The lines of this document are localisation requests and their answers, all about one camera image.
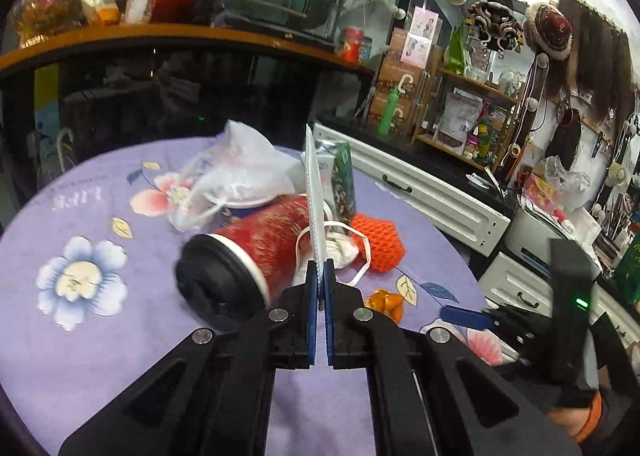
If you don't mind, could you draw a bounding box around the small white drawer unit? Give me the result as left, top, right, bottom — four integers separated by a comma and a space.
477, 251, 556, 317

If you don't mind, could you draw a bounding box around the orange foam fruit net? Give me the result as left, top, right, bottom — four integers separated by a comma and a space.
347, 213, 407, 273

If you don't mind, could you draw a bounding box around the white face mask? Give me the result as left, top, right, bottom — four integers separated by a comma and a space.
295, 221, 373, 287

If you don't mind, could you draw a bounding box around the person's right forearm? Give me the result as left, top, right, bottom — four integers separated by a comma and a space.
547, 388, 608, 444

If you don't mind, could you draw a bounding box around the green printed carton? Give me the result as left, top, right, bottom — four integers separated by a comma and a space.
301, 138, 357, 227

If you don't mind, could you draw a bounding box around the red tin can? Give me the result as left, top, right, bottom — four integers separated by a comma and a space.
339, 27, 373, 63

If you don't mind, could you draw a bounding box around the red woven hat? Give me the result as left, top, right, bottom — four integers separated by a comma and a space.
524, 2, 575, 61

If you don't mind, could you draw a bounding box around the red paper cup black lid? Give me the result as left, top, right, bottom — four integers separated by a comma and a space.
174, 194, 333, 332

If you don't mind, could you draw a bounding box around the white plastic bag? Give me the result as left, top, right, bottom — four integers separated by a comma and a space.
167, 120, 307, 232

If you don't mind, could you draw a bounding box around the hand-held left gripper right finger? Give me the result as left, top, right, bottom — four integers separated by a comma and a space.
322, 260, 583, 456

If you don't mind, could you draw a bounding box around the white drawer cabinet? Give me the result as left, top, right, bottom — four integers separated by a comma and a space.
312, 123, 511, 257

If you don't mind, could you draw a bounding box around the green foil packet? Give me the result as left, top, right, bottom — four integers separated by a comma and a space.
445, 26, 471, 77

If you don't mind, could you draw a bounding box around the orange peel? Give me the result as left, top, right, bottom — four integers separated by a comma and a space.
365, 288, 405, 324

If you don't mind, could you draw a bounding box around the green bottle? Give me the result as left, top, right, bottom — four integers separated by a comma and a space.
377, 91, 403, 137

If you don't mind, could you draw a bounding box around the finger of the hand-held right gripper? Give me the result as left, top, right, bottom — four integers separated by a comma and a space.
441, 305, 493, 329

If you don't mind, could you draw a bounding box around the white printer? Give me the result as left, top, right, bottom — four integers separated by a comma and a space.
505, 206, 601, 282

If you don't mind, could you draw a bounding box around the white serrated plastic packet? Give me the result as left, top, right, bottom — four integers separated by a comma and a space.
304, 123, 327, 268

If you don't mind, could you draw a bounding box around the pink photo card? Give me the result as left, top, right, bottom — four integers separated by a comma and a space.
405, 6, 443, 67

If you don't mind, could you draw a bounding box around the purple floral tablecloth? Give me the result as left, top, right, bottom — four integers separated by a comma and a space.
0, 136, 506, 456

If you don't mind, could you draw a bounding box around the wooden storage rack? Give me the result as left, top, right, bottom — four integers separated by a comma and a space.
412, 68, 521, 172

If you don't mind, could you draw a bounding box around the stack of brown boxes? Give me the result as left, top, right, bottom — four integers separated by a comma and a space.
367, 28, 436, 137

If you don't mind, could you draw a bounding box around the white pouch purple label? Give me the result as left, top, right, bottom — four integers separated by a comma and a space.
440, 93, 483, 137

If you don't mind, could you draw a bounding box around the clear crumpled plastic bag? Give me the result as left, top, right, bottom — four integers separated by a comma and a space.
522, 156, 591, 217

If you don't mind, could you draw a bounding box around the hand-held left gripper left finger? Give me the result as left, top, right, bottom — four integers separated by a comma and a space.
59, 261, 321, 456

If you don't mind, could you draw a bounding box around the clear plastic drink cup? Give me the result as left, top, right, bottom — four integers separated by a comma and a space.
124, 0, 165, 26

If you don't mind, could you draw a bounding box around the wooden counter shelf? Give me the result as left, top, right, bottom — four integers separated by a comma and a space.
0, 23, 376, 82

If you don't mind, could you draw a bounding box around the brown wig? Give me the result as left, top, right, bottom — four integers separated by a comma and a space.
545, 0, 636, 122

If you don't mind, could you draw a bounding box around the clear container of sweets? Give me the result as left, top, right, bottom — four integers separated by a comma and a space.
10, 0, 83, 49

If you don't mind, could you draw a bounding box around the ornate dark headdress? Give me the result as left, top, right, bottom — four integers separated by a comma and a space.
467, 0, 523, 54

